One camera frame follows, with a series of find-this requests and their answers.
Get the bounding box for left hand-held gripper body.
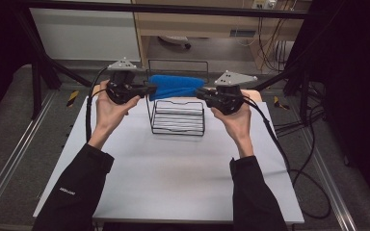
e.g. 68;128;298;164
105;57;148;105

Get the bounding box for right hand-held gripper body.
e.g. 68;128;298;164
205;70;258;116

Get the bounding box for blue microfibre cloth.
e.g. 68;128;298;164
147;74;206;102

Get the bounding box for black wire rack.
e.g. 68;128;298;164
145;59;210;137

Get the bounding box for person's right hand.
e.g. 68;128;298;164
210;91;253;145

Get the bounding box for person's left hand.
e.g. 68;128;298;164
92;80;142;142

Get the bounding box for black yellow floor tape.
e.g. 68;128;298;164
66;90;80;108
273;95;291;111

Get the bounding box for white chair base with caster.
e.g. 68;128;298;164
158;35;193;50

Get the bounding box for light wooden desk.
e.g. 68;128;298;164
131;0;312;70

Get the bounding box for white cabinet panel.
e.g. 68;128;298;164
30;8;142;63

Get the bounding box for white power strip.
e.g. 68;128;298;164
251;0;278;10

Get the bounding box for black curtain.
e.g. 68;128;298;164
288;0;370;206
0;0;41;131

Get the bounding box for left hand-held gripper cable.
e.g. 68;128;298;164
85;65;110;143

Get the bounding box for hand-held gripper cable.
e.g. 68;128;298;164
243;95;332;220
85;65;110;143

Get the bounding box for right hand-held gripper cable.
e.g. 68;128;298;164
243;95;332;220

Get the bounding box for black floor cables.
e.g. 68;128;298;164
274;105;317;136

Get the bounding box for hanging black cable bundle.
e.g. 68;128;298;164
257;17;296;72

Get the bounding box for black metal frame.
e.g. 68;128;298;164
13;0;314;126

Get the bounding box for aluminium floor rail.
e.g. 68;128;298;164
0;91;56;220
302;128;358;231

